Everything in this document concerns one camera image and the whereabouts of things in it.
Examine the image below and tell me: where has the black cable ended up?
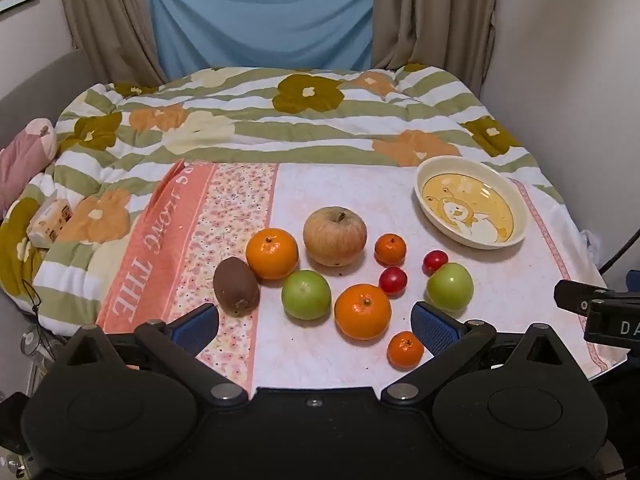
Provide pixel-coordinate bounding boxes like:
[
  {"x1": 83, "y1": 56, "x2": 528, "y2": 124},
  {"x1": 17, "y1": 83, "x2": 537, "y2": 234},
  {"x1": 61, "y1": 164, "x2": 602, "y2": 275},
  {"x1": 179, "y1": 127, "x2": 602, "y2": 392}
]
[{"x1": 598, "y1": 227, "x2": 640, "y2": 273}]

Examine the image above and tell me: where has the grey upholstered headboard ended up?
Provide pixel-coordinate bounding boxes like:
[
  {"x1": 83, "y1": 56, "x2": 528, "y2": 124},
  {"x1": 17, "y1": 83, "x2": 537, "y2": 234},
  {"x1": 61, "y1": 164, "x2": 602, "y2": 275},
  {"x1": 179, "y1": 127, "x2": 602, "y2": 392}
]
[{"x1": 0, "y1": 48, "x2": 97, "y2": 153}]

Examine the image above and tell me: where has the brown kiwi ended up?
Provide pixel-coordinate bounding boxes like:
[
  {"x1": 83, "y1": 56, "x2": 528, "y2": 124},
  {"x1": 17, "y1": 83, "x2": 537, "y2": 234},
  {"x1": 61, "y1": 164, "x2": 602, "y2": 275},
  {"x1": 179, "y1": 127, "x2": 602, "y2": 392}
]
[{"x1": 212, "y1": 256, "x2": 260, "y2": 317}]

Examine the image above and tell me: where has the tissue packet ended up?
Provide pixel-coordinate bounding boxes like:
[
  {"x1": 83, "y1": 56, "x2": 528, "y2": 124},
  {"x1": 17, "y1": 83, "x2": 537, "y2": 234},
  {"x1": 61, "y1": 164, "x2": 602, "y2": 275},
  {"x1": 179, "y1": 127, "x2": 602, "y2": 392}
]
[{"x1": 26, "y1": 198, "x2": 74, "y2": 249}]

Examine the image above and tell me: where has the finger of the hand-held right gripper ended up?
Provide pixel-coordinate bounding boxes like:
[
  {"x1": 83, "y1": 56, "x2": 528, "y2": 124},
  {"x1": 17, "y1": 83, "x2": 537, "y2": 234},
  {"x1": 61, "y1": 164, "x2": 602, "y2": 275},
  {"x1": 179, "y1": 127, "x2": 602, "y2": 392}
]
[{"x1": 554, "y1": 279, "x2": 640, "y2": 352}]

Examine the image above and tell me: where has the green apple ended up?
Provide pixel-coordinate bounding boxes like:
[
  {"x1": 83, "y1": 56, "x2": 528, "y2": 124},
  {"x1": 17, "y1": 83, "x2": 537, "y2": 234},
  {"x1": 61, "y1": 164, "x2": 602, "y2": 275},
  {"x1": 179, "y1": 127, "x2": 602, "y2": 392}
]
[
  {"x1": 426, "y1": 262, "x2": 474, "y2": 311},
  {"x1": 281, "y1": 269, "x2": 332, "y2": 321}
]

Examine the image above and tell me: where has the small mandarin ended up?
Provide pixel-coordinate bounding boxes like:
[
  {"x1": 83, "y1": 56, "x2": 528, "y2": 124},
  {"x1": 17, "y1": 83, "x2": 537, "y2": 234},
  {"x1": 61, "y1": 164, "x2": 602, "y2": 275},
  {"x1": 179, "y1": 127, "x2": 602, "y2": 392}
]
[
  {"x1": 387, "y1": 331, "x2": 425, "y2": 371},
  {"x1": 374, "y1": 233, "x2": 407, "y2": 267}
]

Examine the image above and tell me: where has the green striped floral quilt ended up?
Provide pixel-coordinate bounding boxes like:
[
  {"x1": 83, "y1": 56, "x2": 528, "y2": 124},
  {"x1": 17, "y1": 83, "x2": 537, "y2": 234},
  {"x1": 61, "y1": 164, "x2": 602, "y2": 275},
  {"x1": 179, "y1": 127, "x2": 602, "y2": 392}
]
[{"x1": 0, "y1": 64, "x2": 576, "y2": 335}]

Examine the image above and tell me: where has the large orange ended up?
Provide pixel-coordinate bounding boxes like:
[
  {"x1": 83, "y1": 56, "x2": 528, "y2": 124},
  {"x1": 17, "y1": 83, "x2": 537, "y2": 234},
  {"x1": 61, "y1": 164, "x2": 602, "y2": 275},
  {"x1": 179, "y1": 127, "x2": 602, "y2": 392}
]
[
  {"x1": 245, "y1": 228, "x2": 300, "y2": 281},
  {"x1": 334, "y1": 283, "x2": 392, "y2": 341}
]

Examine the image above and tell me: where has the pink plush pillow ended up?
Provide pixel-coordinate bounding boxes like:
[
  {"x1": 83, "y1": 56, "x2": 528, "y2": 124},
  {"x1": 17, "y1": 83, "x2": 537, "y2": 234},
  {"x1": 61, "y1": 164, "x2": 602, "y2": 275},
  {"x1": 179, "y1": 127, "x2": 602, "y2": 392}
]
[{"x1": 0, "y1": 118, "x2": 57, "y2": 212}]

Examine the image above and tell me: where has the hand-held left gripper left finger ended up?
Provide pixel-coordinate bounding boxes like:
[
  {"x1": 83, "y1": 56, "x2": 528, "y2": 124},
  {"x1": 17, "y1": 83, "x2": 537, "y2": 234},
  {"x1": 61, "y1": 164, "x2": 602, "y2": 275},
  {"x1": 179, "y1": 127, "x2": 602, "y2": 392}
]
[{"x1": 64, "y1": 303, "x2": 249, "y2": 408}]

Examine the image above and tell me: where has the pink floral tablecloth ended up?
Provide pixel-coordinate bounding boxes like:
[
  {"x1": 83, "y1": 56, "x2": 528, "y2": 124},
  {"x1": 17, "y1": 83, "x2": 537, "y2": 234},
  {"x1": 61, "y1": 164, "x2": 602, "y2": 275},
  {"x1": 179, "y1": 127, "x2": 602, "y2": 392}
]
[{"x1": 95, "y1": 160, "x2": 626, "y2": 396}]

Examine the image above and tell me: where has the yellow-red apple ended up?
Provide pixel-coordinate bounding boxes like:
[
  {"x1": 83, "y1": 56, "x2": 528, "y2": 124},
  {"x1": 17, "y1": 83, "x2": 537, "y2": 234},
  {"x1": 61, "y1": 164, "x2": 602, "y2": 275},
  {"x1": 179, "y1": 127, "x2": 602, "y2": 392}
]
[{"x1": 303, "y1": 206, "x2": 368, "y2": 267}]

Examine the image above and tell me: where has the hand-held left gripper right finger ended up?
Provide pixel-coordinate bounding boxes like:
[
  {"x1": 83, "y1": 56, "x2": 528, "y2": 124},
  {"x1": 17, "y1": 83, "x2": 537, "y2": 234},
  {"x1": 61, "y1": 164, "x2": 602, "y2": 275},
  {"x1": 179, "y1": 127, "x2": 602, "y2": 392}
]
[{"x1": 381, "y1": 301, "x2": 583, "y2": 405}]

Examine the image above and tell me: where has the black cord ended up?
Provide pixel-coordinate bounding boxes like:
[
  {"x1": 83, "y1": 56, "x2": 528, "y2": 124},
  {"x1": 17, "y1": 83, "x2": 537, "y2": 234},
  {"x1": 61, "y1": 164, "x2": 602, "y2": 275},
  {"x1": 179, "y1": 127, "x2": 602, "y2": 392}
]
[{"x1": 21, "y1": 279, "x2": 47, "y2": 317}]

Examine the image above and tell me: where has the cream oval bowl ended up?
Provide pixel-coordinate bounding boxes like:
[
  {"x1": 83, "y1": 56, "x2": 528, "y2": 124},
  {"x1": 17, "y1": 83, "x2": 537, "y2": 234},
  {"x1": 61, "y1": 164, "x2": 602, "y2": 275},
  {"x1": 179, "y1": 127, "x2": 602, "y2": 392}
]
[{"x1": 413, "y1": 155, "x2": 529, "y2": 250}]

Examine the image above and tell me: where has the red cherry tomato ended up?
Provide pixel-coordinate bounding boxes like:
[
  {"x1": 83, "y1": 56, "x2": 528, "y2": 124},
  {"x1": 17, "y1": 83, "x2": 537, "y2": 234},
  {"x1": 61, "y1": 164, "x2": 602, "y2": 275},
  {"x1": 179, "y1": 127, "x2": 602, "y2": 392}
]
[
  {"x1": 423, "y1": 250, "x2": 449, "y2": 276},
  {"x1": 378, "y1": 266, "x2": 408, "y2": 295}
]

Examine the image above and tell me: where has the beige curtain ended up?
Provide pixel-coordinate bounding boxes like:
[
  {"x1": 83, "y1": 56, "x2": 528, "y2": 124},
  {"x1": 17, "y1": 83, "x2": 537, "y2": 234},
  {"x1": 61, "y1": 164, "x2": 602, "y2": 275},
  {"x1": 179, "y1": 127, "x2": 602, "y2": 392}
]
[
  {"x1": 372, "y1": 0, "x2": 502, "y2": 100},
  {"x1": 55, "y1": 0, "x2": 169, "y2": 87}
]

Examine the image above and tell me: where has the glass jar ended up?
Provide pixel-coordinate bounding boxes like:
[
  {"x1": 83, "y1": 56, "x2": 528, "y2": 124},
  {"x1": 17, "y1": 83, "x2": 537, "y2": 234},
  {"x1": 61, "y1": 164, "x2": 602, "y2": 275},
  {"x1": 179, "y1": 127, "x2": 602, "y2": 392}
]
[{"x1": 20, "y1": 324, "x2": 67, "y2": 361}]

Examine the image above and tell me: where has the blue cloth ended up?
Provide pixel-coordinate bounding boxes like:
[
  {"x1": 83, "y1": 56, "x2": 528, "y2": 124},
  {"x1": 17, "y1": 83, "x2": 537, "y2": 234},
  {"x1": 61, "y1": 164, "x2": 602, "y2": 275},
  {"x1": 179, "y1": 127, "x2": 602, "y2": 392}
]
[{"x1": 145, "y1": 0, "x2": 376, "y2": 81}]

